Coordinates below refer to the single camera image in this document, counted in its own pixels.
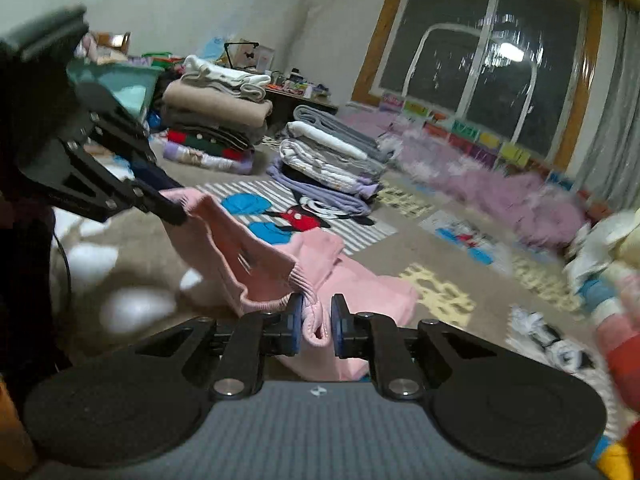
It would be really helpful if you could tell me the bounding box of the grey curtain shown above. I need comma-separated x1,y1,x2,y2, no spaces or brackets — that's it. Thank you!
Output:
555,0,640,212

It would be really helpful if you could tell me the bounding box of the pink blue striped blanket roll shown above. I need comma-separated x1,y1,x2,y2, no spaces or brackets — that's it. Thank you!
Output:
580,265,640,411

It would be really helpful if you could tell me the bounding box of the red yellow blue cloth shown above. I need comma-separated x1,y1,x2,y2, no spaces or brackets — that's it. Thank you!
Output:
592,417,640,480

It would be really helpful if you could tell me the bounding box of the wooden framed window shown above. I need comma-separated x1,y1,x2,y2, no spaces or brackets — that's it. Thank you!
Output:
350,0,607,172

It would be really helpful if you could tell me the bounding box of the cream yellow pillow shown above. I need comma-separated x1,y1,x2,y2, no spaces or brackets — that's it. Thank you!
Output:
590,209,640,272

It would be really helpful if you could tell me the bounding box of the teal plastic bin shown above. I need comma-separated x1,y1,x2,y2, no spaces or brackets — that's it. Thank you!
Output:
66,60,162,123

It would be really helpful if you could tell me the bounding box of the white crinkled bag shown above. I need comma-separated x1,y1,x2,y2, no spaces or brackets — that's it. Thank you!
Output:
565,225,626,287

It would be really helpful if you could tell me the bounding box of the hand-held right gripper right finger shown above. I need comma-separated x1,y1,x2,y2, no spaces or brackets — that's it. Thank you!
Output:
330,293,508,401

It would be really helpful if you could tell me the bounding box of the stack of folded grey clothes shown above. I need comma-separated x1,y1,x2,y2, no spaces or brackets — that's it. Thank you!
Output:
266,104,388,226

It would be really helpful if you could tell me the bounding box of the black cable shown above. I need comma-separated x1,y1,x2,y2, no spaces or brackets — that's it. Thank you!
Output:
50,232,74,322

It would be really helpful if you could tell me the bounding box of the black desk lamp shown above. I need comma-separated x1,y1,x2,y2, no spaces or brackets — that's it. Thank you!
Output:
223,40,261,69

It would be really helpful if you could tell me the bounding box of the stack of folded beige clothes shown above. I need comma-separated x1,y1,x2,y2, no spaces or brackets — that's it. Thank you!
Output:
161,54,275,175

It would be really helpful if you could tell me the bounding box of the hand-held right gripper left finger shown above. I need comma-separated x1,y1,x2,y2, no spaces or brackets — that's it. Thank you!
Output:
131,292,305,402

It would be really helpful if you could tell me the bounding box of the colourful alphabet foam mat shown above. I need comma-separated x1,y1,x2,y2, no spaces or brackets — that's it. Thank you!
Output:
377,92,612,212

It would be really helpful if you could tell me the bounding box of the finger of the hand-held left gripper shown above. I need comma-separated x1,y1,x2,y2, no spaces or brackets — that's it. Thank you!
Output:
45,140,190,227
86,87,171,183

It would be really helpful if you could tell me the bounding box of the brown cartoon printed blanket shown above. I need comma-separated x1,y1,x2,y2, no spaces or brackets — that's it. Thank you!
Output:
50,135,626,441

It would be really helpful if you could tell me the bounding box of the wooden bed edge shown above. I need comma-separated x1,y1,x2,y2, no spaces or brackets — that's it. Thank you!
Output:
0,375,37,472

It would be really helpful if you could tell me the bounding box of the low dark table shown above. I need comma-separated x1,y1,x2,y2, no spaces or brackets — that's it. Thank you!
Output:
262,82,341,127

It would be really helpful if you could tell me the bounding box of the purple floral quilt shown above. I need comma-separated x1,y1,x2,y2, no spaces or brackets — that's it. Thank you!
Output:
345,110,592,252

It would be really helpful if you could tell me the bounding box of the pink sweater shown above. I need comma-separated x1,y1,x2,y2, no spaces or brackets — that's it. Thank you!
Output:
160,187,419,382

